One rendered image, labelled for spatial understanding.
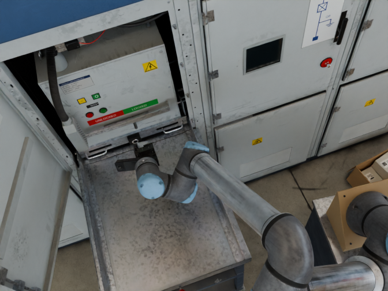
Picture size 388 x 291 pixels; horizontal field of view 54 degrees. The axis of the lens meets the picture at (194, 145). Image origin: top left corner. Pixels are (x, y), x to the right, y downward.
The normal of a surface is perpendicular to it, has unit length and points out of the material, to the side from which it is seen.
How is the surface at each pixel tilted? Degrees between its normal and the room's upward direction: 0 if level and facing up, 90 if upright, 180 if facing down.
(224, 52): 90
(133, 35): 0
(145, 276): 0
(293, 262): 17
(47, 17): 90
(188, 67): 90
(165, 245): 0
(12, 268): 90
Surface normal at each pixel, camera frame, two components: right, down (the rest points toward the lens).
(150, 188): 0.14, 0.40
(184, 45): 0.32, 0.80
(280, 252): -0.62, -0.27
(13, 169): 0.99, -0.05
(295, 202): -0.11, -0.51
